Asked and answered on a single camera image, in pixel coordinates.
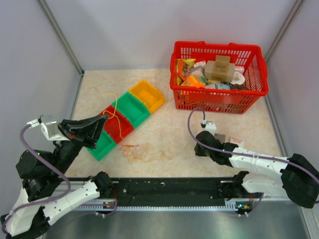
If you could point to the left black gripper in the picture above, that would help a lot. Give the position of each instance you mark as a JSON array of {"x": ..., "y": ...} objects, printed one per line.
[{"x": 93, "y": 130}]

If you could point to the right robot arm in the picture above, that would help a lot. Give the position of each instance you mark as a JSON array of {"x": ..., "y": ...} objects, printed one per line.
[{"x": 293, "y": 177}]

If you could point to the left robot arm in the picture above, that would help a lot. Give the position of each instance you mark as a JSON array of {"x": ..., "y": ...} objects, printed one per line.
[{"x": 46, "y": 194}]

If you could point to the lower green plastic bin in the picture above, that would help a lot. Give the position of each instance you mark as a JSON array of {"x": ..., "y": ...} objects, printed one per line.
[{"x": 104, "y": 145}]

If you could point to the green plastic bin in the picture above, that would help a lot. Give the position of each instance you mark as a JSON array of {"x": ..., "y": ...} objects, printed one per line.
[
  {"x": 132, "y": 109},
  {"x": 104, "y": 145}
]

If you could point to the red plastic bin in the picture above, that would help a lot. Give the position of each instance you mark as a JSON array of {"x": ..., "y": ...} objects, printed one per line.
[{"x": 117, "y": 125}]

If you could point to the upper green plastic bin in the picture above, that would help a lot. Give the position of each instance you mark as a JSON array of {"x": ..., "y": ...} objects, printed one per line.
[{"x": 132, "y": 109}]

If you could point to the yellow plastic bin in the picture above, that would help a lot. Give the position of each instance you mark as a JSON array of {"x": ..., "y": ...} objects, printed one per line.
[{"x": 149, "y": 95}]

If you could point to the orange snack box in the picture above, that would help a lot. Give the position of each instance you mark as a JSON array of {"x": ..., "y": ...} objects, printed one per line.
[{"x": 194, "y": 81}]

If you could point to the brown cardboard box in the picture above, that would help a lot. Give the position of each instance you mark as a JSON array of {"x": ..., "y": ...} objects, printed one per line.
[{"x": 220, "y": 69}]

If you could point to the red plastic shopping basket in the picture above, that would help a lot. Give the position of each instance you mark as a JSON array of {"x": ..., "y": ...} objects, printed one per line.
[{"x": 217, "y": 100}]

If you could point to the white tape roll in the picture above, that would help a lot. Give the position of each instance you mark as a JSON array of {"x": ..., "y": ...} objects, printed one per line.
[{"x": 238, "y": 79}]

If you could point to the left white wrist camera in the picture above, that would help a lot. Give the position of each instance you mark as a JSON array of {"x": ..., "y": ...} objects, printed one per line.
[{"x": 49, "y": 128}]

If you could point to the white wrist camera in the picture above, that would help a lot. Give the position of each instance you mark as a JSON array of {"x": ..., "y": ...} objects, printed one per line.
[
  {"x": 49, "y": 128},
  {"x": 209, "y": 126}
]

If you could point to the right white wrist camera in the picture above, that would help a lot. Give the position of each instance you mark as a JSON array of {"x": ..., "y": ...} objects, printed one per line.
[{"x": 209, "y": 126}]

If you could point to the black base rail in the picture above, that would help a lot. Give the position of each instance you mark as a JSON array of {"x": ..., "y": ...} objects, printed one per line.
[{"x": 204, "y": 191}]

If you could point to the grey slotted cable duct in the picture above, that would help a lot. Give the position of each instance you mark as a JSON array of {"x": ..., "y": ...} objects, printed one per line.
[{"x": 227, "y": 206}]

